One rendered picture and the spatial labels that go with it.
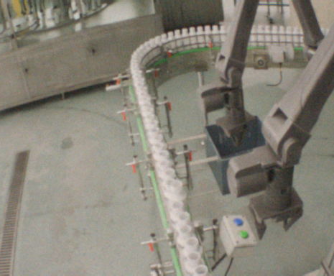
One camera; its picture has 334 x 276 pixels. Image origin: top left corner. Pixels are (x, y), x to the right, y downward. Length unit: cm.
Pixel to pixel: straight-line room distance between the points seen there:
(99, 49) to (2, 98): 147
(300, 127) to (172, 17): 599
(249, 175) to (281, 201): 10
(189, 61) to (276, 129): 230
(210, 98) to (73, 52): 366
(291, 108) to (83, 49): 406
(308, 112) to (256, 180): 15
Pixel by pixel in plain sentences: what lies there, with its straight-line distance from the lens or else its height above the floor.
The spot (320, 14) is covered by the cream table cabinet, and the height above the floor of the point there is 71.
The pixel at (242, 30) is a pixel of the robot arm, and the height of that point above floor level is 170.
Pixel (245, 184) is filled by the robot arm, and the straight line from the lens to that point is 63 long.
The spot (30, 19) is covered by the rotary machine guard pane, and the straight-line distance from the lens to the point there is 453.
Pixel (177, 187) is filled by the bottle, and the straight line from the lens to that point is 123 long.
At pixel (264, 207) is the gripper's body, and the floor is 149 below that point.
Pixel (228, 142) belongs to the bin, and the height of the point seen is 82.
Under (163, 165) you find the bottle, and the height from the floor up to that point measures 116.
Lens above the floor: 200
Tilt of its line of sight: 33 degrees down
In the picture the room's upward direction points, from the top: 9 degrees counter-clockwise
